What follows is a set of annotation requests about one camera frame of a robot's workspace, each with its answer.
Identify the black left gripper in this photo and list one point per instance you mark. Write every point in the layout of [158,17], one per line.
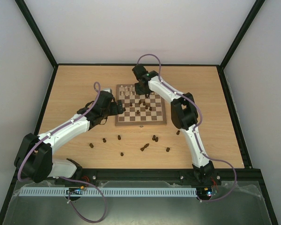
[115,110]

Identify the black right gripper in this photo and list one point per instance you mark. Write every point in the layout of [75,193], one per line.
[143,89]

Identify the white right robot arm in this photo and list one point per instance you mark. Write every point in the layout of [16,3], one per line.
[184,116]

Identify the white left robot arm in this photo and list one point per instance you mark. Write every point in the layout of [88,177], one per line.
[34,159]

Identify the wooden chess board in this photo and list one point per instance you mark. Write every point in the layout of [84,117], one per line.
[146,117]

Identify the dark fallen king piece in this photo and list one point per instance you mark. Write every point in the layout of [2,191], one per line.
[144,147]

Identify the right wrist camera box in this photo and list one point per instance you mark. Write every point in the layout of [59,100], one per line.
[139,71]

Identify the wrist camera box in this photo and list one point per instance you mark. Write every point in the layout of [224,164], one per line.
[139,71]
[109,90]

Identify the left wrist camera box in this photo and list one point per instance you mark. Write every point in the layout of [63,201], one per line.
[109,90]

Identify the grey slotted cable duct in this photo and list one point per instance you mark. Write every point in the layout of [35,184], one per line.
[109,192]

